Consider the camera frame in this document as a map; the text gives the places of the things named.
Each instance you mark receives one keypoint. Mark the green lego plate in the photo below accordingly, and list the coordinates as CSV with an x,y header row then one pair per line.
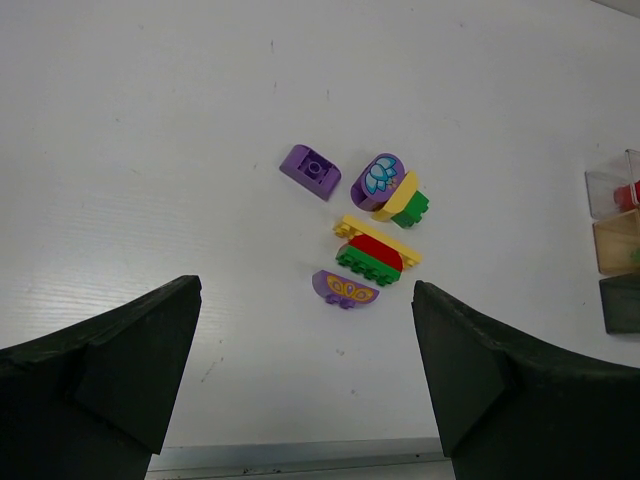
x,y
367,266

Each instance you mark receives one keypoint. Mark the small red lego brick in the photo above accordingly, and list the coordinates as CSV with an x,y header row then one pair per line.
x,y
626,197

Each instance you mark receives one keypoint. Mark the purple butterfly half lego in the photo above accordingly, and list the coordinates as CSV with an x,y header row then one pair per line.
x,y
341,291

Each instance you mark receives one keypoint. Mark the yellow half round lego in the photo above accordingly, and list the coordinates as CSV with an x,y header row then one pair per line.
x,y
399,199

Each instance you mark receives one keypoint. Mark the aluminium front rail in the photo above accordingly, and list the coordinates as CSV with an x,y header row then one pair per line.
x,y
409,458

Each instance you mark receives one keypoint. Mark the long yellow lego plate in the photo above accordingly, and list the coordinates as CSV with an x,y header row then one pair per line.
x,y
350,226

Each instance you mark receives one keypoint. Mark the amber plastic container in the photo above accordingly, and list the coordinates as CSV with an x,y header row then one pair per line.
x,y
616,242

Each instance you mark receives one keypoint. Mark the purple round flower lego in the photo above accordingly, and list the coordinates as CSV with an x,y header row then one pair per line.
x,y
377,182

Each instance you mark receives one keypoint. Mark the small green lego brick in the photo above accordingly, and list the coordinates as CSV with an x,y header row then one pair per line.
x,y
413,212

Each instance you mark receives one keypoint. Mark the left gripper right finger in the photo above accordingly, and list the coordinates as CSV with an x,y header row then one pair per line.
x,y
511,406

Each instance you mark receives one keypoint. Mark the red curved lego brick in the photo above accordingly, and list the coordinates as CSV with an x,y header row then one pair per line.
x,y
378,250

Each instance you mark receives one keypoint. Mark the clear plastic container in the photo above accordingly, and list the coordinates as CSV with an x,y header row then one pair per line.
x,y
602,180

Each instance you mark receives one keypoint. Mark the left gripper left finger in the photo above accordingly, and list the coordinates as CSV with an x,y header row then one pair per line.
x,y
94,400

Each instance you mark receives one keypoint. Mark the purple sloped lego brick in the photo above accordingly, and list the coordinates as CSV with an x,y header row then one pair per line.
x,y
311,170

